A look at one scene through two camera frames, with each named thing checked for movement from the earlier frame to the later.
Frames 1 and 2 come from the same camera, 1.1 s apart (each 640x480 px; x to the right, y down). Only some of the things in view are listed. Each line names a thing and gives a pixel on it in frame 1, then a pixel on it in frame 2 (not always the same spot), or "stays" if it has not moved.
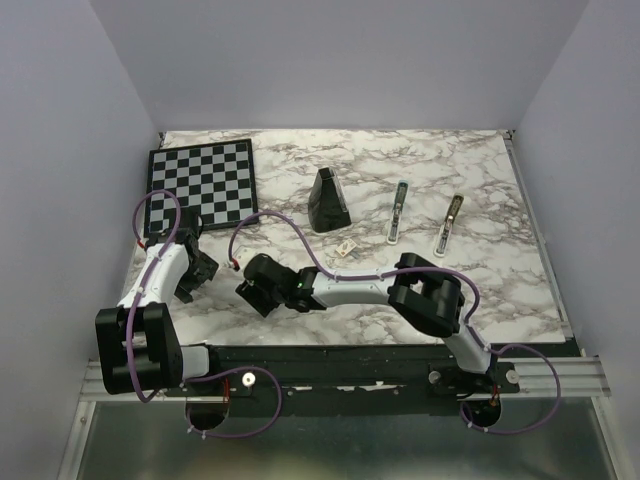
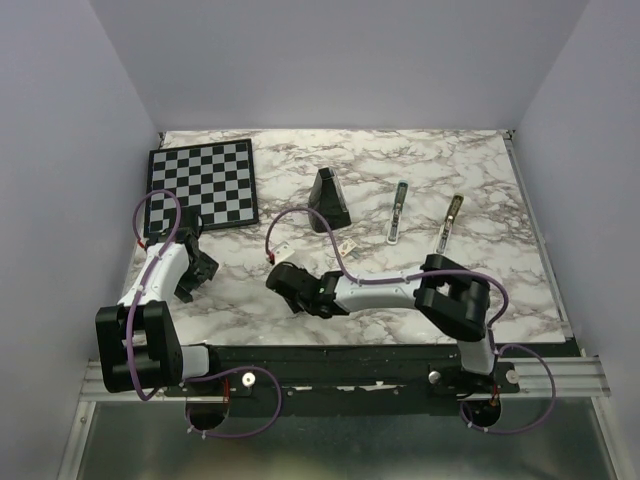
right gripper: (251, 294) -> (295, 307)
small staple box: (346, 247) stays
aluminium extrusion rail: (579, 377) stays
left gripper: (207, 268) stays
